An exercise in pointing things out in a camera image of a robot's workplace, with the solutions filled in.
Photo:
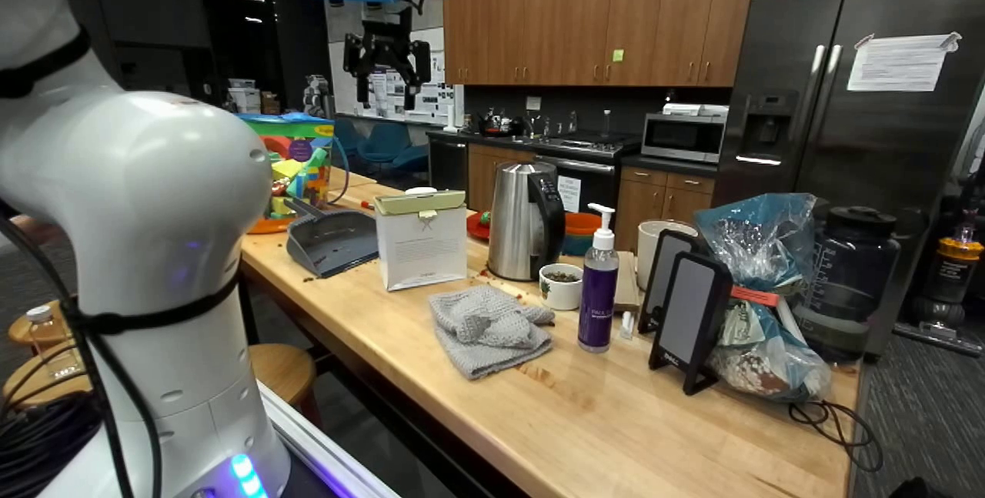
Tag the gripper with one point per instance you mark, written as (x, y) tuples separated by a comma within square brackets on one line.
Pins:
[(387, 38)]

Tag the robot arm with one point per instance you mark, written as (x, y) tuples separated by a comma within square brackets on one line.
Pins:
[(146, 198)]

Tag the colourful toy block box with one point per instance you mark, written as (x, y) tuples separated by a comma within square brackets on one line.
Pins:
[(296, 152)]

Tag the olive green box lid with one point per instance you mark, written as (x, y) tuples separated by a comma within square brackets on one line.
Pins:
[(419, 202)]

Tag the white cardboard box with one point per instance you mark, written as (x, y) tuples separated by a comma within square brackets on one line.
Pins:
[(422, 252)]

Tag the noticeboard with papers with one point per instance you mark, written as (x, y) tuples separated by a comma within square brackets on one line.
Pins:
[(442, 94)]

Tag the row of blue chairs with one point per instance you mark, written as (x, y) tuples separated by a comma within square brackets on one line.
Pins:
[(385, 145)]

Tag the black dishwasher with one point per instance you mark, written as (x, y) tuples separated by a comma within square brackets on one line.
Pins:
[(448, 163)]

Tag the wooden base cabinet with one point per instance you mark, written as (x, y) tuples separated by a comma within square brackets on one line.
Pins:
[(485, 175), (658, 198)]

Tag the stack of boxes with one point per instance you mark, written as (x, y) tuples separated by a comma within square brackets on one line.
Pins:
[(250, 98)]

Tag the grey dustpan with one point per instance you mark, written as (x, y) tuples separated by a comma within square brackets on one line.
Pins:
[(335, 240)]

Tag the red plate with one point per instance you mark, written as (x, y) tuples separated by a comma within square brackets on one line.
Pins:
[(477, 227)]

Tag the stainless steel electric kettle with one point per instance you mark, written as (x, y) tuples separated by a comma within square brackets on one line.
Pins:
[(519, 221)]

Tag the orange plate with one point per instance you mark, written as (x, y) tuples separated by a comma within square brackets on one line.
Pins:
[(265, 226)]

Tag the black stove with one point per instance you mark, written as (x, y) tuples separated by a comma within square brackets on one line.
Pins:
[(589, 159)]

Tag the stack of orange teal bowls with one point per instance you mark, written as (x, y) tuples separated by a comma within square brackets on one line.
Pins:
[(581, 230)]

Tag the small white bowl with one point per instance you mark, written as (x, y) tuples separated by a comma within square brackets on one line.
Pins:
[(560, 290)]

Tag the grey knitted cloth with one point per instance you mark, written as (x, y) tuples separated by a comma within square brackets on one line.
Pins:
[(489, 332)]

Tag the silver microwave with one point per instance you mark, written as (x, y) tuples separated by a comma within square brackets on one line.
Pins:
[(681, 138)]

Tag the purple pump bottle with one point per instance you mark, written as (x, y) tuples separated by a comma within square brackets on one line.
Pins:
[(598, 298)]

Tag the white mug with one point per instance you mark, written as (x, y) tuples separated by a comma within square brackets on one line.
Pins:
[(648, 248)]

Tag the wooden board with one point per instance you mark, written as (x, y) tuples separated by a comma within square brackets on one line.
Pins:
[(627, 282)]

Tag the round wooden stool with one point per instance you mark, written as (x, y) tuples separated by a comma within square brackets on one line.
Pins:
[(23, 379), (285, 371)]

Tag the black desktop speaker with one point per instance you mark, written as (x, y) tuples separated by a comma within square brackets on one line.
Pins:
[(689, 321), (660, 275)]

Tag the small white bottle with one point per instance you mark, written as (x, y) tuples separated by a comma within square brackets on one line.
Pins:
[(627, 326)]

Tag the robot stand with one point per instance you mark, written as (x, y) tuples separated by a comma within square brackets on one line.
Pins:
[(323, 444)]

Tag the blue plastic bag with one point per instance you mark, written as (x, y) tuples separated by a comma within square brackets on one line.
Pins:
[(758, 244)]

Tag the clear plastic water bottle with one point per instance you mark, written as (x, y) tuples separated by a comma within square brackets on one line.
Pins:
[(50, 340)]

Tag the stainless steel refrigerator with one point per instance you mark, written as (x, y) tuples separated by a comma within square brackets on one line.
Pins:
[(846, 144)]

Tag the dark water jug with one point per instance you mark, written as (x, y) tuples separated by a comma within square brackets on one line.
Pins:
[(850, 282)]

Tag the white paper sheet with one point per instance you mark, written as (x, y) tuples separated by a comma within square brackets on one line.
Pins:
[(900, 63)]

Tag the upright vacuum cleaner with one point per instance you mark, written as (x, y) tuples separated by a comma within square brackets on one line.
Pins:
[(950, 267)]

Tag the row of wooden wall cabinets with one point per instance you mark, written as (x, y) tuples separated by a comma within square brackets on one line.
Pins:
[(616, 13)]

